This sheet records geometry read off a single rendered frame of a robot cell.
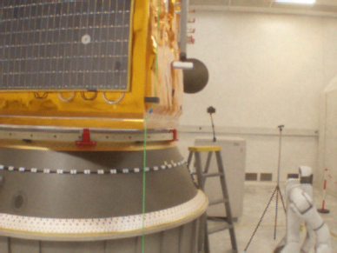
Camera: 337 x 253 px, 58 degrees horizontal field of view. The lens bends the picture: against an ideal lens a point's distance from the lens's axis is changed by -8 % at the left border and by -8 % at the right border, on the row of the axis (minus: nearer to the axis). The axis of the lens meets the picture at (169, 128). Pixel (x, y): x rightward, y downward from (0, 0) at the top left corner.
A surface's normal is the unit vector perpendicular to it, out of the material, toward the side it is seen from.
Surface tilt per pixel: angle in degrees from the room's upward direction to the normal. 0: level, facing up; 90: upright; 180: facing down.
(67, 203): 62
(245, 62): 90
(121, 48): 90
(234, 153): 90
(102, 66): 90
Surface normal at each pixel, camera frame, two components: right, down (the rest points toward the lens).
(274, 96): -0.11, 0.02
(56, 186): 0.15, -0.44
